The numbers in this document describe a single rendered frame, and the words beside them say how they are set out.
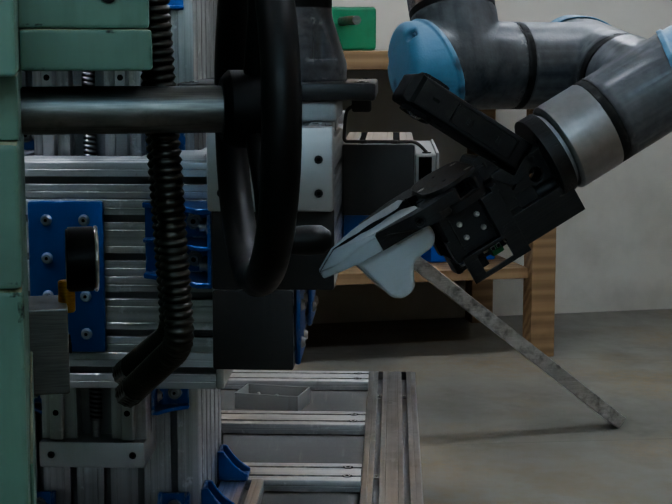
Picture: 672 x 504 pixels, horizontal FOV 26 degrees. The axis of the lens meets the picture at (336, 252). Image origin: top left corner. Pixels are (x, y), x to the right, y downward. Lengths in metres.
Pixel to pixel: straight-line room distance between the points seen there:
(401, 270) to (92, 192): 0.64
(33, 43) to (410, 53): 0.32
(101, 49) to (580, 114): 0.38
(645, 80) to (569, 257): 3.61
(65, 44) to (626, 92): 0.44
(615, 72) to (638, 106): 0.03
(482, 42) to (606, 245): 3.63
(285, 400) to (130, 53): 1.61
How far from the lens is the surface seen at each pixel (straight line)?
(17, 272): 0.91
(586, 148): 1.17
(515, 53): 1.24
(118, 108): 1.10
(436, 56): 1.21
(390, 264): 1.14
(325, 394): 2.76
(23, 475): 0.93
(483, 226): 1.16
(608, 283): 4.86
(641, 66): 1.19
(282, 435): 2.48
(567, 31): 1.27
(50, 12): 1.09
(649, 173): 4.87
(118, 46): 1.07
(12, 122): 0.92
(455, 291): 3.19
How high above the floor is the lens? 0.86
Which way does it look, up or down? 8 degrees down
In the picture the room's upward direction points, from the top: straight up
